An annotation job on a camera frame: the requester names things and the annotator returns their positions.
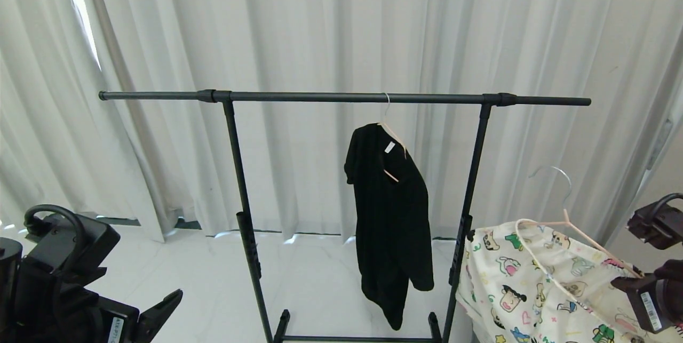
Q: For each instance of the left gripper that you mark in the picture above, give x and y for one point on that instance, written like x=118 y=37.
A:
x=69 y=316

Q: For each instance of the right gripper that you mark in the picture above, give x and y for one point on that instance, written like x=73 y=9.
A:
x=659 y=297

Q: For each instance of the pink clothes hanger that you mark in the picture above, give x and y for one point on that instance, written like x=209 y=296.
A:
x=579 y=231
x=394 y=137

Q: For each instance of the cream printed garment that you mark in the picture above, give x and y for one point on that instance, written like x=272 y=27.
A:
x=533 y=289

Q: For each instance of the black garment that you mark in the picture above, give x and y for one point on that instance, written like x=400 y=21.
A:
x=392 y=225

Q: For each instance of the black clothes rack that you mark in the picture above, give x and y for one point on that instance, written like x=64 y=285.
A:
x=347 y=97

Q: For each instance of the white curtain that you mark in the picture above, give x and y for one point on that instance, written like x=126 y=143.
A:
x=320 y=28

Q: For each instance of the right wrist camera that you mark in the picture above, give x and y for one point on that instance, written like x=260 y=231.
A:
x=656 y=223

